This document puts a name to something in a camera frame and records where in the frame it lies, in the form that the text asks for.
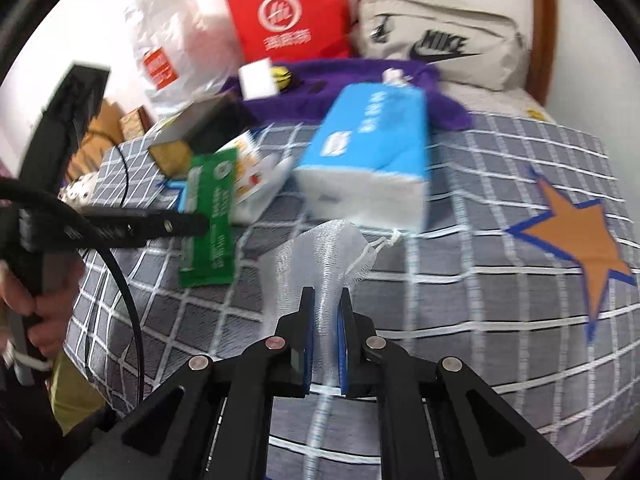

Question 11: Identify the grey Nike pouch bag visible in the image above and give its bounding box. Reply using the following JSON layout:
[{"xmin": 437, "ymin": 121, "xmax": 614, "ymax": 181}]
[{"xmin": 356, "ymin": 0, "xmax": 525, "ymax": 91}]

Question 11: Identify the white mesh drawstring bag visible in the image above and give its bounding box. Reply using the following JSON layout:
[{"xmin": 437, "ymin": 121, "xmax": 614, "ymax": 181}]
[{"xmin": 258, "ymin": 220, "xmax": 400, "ymax": 387}]

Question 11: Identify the blue tissue pack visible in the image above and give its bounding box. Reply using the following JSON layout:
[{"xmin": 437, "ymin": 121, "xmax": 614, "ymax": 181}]
[{"xmin": 294, "ymin": 84, "xmax": 430, "ymax": 233}]

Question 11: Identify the newspaper sheet with lemons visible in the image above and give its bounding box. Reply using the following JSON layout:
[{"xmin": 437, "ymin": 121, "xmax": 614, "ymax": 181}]
[{"xmin": 439, "ymin": 81, "xmax": 555, "ymax": 122}]

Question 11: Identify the white Miniso plastic bag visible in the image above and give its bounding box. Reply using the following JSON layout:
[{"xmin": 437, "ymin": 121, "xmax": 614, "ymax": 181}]
[{"xmin": 125, "ymin": 0, "xmax": 242, "ymax": 118}]

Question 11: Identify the wooden stool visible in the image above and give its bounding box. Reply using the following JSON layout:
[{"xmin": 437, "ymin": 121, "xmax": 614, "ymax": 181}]
[{"xmin": 65, "ymin": 100, "xmax": 124, "ymax": 182}]

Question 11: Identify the green snack packet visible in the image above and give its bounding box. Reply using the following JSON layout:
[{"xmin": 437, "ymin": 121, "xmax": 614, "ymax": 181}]
[{"xmin": 179, "ymin": 148, "xmax": 238, "ymax": 288}]

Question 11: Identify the grey checkered blanket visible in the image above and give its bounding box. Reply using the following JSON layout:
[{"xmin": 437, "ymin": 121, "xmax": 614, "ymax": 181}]
[{"xmin": 65, "ymin": 114, "xmax": 639, "ymax": 458}]

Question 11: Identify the dark green tea box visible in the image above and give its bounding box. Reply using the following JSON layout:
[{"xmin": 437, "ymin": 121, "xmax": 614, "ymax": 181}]
[{"xmin": 148, "ymin": 91, "xmax": 257, "ymax": 178}]

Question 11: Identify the red Haidilao paper bag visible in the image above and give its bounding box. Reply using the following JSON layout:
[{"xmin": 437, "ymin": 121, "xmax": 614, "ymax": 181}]
[{"xmin": 226, "ymin": 0, "xmax": 352, "ymax": 63}]

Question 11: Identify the purple towel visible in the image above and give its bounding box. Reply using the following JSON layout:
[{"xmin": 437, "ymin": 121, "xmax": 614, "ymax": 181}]
[{"xmin": 222, "ymin": 58, "xmax": 473, "ymax": 131}]

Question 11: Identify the yellow black pouch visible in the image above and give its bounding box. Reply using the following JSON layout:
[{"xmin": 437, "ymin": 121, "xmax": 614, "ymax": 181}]
[{"xmin": 271, "ymin": 66, "xmax": 293, "ymax": 91}]

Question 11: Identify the lemon print snack packet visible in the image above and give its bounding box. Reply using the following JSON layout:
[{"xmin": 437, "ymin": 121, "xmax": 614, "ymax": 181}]
[{"xmin": 220, "ymin": 130, "xmax": 294, "ymax": 226}]

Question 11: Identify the white sponge block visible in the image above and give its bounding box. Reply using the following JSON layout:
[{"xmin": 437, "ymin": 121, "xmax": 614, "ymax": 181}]
[{"xmin": 238, "ymin": 58, "xmax": 280, "ymax": 101}]

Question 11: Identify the person left hand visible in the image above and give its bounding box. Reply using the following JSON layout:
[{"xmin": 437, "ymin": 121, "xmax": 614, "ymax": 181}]
[{"xmin": 1, "ymin": 256, "xmax": 85, "ymax": 359}]

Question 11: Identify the brown wooden door frame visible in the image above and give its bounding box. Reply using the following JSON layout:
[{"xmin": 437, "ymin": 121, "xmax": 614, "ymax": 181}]
[{"xmin": 525, "ymin": 0, "xmax": 558, "ymax": 105}]

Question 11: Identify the white tissue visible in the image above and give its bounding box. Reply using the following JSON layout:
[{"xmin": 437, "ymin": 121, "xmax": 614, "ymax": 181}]
[{"xmin": 382, "ymin": 68, "xmax": 409, "ymax": 87}]

